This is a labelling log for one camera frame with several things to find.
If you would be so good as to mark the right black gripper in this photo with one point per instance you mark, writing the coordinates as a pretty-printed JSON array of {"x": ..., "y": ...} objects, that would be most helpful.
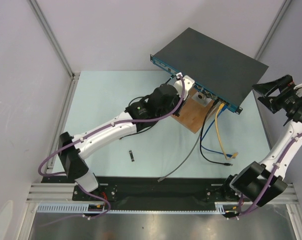
[{"x": 274, "y": 97}]

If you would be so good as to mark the black transceiver plug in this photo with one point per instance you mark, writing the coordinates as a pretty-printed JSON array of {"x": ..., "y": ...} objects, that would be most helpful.
[{"x": 131, "y": 156}]

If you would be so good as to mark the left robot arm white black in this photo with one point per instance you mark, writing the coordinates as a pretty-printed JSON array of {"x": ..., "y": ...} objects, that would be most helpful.
[{"x": 164, "y": 101}]

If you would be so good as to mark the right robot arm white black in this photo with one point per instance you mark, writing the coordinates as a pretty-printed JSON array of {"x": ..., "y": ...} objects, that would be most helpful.
[{"x": 273, "y": 155}]

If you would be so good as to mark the wooden board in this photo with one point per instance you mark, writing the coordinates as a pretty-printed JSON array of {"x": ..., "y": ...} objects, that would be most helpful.
[{"x": 192, "y": 114}]

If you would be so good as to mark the blue black network switch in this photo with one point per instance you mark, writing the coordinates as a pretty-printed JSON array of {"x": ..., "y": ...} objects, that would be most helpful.
[{"x": 219, "y": 71}]

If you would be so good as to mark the grey metal switch mount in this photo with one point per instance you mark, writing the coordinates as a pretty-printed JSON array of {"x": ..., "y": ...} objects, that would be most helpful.
[{"x": 201, "y": 99}]

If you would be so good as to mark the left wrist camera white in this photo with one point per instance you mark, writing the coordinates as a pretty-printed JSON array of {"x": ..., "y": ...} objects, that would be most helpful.
[{"x": 184, "y": 83}]

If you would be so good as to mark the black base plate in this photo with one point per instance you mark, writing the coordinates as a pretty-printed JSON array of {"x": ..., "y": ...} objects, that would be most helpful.
[{"x": 176, "y": 194}]

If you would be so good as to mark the white slotted cable duct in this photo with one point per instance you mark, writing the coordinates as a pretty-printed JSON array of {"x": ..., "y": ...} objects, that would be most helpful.
[{"x": 77, "y": 208}]

